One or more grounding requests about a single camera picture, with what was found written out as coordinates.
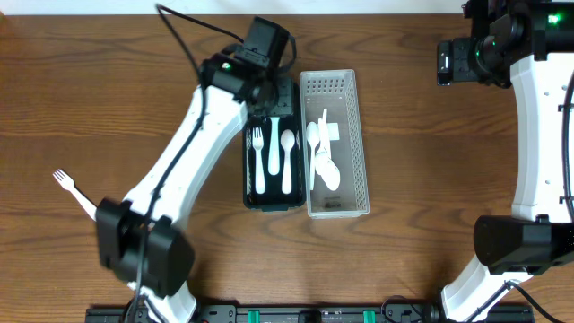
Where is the white plastic spoon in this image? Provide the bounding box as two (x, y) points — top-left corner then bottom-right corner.
(281, 129), (295, 195)
(317, 129), (332, 158)
(306, 121), (320, 190)
(319, 108), (327, 131)
(315, 149), (341, 191)

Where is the black plastic basket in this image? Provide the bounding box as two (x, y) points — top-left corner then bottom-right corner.
(242, 77), (306, 212)

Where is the clear plastic basket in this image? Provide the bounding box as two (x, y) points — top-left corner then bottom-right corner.
(300, 69), (370, 219)

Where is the white label sticker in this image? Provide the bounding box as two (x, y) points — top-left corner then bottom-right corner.
(327, 123), (340, 141)

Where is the white plastic fork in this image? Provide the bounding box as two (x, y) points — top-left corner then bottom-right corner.
(53, 169), (96, 221)
(268, 117), (280, 176)
(252, 127), (266, 195)

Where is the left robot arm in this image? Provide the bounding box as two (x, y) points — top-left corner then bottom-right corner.
(95, 17), (295, 322)

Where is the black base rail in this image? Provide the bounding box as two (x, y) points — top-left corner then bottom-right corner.
(84, 299), (535, 323)

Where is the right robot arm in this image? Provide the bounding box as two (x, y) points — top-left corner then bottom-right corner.
(436, 0), (573, 322)

